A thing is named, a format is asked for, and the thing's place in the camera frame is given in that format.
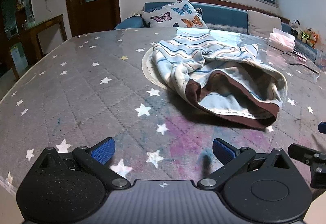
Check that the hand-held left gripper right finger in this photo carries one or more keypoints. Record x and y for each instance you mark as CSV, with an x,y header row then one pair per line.
x,y
224,150

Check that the grey star-print tablecloth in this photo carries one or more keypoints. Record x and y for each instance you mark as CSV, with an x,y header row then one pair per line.
x,y
76,86

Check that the orange plush toy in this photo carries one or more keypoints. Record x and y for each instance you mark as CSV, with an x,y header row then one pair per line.
x,y
315,37

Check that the wooden side table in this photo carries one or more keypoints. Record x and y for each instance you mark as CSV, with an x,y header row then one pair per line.
x,y
51,21

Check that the beige pillow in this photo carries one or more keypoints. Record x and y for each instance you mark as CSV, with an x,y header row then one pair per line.
x,y
262,23

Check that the blue sofa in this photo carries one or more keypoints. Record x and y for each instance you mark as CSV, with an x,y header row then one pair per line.
x,y
224,16

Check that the panda plush toy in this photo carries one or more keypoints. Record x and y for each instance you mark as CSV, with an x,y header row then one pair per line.
x,y
295,26

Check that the green plush toy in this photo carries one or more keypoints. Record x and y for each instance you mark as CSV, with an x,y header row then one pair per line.
x,y
306,37

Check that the glass mug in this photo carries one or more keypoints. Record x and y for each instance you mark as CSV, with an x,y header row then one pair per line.
x,y
25,25

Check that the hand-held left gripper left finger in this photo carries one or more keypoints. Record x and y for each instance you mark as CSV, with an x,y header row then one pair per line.
x,y
104,150

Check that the glass jar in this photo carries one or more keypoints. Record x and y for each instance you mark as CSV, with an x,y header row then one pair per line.
x,y
31,20

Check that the blue striped pants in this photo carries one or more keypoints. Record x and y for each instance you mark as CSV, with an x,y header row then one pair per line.
x,y
183,66

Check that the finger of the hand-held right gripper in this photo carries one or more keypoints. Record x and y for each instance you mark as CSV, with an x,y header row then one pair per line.
x,y
322,127
301,152

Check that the white microwave oven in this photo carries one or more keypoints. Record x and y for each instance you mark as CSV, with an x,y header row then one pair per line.
x,y
11,31

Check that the small pink object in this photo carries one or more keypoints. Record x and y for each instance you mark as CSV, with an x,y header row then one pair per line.
x,y
301,57

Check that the pink tissue pack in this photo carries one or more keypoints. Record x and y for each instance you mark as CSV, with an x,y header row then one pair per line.
x,y
281,38

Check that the butterfly print pillow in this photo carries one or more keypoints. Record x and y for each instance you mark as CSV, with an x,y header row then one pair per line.
x,y
175,15

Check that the dark wooden cabinet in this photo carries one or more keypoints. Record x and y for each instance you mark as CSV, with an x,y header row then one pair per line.
x,y
5,17

